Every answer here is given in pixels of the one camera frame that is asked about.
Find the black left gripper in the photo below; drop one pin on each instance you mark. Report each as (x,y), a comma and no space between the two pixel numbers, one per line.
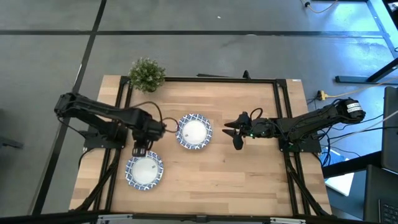
(149,129)

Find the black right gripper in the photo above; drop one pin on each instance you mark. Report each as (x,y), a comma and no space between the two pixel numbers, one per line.
(256,128)

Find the blue patterned paper bowl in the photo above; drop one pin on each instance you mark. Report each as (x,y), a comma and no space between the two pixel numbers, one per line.
(144,170)
(194,131)

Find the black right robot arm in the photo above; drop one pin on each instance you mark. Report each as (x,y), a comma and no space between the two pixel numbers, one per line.
(317,119)

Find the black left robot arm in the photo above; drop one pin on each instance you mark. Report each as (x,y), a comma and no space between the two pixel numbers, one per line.
(102,115)

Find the small green potted plant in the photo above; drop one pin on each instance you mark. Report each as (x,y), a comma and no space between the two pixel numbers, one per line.
(146,74)

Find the yellow power strip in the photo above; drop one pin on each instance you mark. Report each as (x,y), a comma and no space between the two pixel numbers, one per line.
(321,95)

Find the white paper sheet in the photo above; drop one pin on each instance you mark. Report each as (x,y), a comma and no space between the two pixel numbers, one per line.
(340,183)

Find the black desk crossbar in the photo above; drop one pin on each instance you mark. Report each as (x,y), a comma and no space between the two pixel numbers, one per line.
(351,165)

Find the black desk leg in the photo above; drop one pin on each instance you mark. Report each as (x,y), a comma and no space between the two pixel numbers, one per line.
(367,74)

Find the black monitor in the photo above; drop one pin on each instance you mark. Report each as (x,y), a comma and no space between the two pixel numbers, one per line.
(391,130)

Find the black laptop with keyboard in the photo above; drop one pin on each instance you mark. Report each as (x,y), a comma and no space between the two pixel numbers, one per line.
(381,196)

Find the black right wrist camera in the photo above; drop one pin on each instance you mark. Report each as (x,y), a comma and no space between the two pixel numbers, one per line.
(238,142)

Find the black aluminium table frame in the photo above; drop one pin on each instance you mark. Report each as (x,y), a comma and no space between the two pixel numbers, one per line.
(280,102)

